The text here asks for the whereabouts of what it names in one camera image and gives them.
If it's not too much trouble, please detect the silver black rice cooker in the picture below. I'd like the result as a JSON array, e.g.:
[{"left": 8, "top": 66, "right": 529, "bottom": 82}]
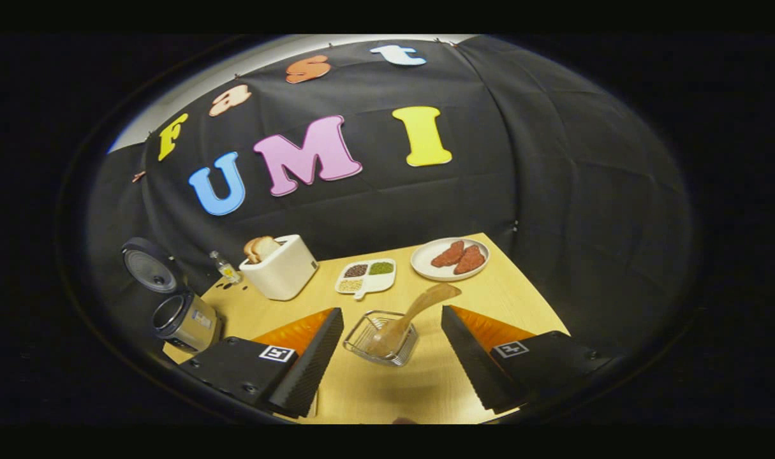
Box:
[{"left": 121, "top": 237, "right": 223, "bottom": 354}]

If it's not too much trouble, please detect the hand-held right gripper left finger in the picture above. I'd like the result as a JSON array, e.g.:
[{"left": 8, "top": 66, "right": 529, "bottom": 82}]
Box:
[{"left": 177, "top": 307, "right": 345, "bottom": 419}]

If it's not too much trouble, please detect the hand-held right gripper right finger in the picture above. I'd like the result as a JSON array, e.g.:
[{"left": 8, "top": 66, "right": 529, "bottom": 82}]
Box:
[{"left": 441, "top": 305, "right": 617, "bottom": 414}]

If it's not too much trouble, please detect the red meat slice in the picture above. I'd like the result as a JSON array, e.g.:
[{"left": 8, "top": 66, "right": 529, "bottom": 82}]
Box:
[
  {"left": 452, "top": 245, "right": 487, "bottom": 275},
  {"left": 431, "top": 240, "right": 466, "bottom": 268}
]

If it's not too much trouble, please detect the black backdrop cloth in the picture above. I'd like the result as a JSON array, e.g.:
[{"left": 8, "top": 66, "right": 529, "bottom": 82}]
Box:
[{"left": 84, "top": 35, "right": 694, "bottom": 358}]

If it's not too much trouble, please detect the wooden spoon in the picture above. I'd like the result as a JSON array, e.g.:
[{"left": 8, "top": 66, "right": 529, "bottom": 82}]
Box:
[{"left": 366, "top": 282, "right": 462, "bottom": 359}]

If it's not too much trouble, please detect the white round plate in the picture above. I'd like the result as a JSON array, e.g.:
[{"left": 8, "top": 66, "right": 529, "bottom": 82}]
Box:
[{"left": 410, "top": 237, "right": 490, "bottom": 282}]

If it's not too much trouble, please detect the white divided bean dish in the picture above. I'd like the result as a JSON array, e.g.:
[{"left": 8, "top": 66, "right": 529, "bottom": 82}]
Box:
[{"left": 335, "top": 258, "right": 397, "bottom": 300}]

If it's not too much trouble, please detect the small glass bottle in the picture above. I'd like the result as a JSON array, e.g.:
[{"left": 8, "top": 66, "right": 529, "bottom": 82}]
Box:
[{"left": 210, "top": 251, "right": 242, "bottom": 284}]

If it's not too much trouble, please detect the white toaster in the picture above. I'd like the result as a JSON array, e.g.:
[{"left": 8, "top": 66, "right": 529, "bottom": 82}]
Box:
[{"left": 239, "top": 235, "right": 319, "bottom": 302}]

